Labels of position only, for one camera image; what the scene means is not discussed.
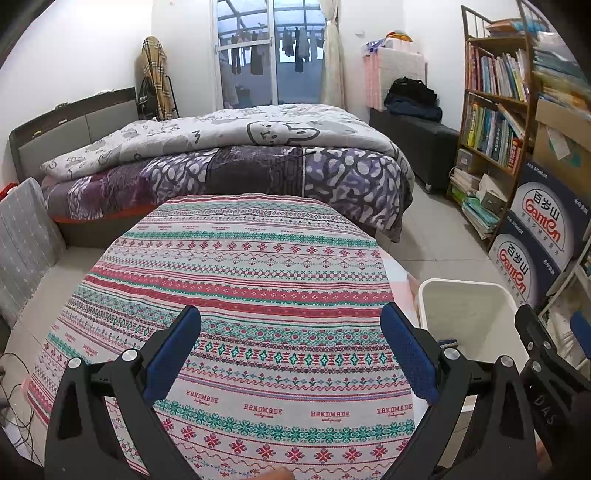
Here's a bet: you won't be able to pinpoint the grey cartoon print quilt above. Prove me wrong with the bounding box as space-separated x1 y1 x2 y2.
39 104 416 185

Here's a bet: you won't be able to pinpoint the plaid coat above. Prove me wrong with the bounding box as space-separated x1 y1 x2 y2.
141 36 178 121

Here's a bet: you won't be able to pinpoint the black storage bench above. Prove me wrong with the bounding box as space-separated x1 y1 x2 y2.
369 108 460 192

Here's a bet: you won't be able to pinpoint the stack of flat books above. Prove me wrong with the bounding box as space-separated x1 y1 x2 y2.
450 166 509 241

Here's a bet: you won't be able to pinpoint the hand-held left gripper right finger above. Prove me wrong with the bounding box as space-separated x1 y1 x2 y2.
379 303 539 480

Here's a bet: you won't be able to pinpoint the books on shelf top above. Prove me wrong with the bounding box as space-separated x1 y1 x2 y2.
485 17 550 38

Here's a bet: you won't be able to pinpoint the wooden bookshelf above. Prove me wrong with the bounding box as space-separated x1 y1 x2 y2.
447 4 546 241

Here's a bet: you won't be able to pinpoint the pink white covered cabinet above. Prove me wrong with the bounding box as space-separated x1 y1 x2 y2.
363 39 426 112

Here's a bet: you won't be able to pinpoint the purple patterned blanket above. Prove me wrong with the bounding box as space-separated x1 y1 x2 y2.
41 147 414 243

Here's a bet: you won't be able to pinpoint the white plastic bin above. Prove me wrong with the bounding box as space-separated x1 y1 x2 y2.
417 278 532 416

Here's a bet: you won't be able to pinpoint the grey bed headboard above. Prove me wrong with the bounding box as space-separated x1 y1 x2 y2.
9 87 139 183

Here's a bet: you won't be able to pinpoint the brown cardboard box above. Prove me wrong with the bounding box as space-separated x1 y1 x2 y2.
531 99 591 204

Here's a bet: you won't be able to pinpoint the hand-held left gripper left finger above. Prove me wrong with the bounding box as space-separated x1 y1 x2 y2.
45 305 202 480

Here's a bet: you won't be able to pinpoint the white rack with papers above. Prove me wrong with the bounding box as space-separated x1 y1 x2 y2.
542 249 591 370

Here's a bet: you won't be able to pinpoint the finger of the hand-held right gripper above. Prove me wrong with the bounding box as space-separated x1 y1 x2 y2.
514 305 561 370
569 311 591 358

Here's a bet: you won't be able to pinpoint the row of thin upright books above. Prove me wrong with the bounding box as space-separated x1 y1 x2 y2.
467 44 529 102

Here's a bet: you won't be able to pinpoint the glass balcony door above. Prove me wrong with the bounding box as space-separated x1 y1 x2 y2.
210 0 333 109

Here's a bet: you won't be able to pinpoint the person's right hand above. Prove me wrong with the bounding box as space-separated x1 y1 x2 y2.
537 440 561 476

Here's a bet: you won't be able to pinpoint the black hanging bag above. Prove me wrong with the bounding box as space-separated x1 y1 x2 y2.
137 76 158 120

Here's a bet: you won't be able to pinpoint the pile of papers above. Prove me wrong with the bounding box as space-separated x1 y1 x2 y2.
531 30 591 121

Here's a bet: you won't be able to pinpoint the pile of dark clothes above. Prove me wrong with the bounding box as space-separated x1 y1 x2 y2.
383 78 443 123

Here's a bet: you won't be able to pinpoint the row of thick upright books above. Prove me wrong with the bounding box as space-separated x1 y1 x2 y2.
462 102 525 174

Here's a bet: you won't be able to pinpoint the person's leg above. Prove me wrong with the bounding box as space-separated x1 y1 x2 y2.
252 466 295 480

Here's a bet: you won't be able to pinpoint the cream curtain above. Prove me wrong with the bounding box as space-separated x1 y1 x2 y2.
318 0 347 110

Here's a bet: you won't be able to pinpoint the navy white water carton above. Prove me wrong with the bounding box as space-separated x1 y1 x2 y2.
487 233 561 319
505 157 589 296

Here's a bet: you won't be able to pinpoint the striped patterned tablecloth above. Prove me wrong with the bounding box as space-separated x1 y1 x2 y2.
28 194 416 480

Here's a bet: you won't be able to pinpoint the row of hanging clothes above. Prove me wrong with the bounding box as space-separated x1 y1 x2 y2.
219 27 324 77

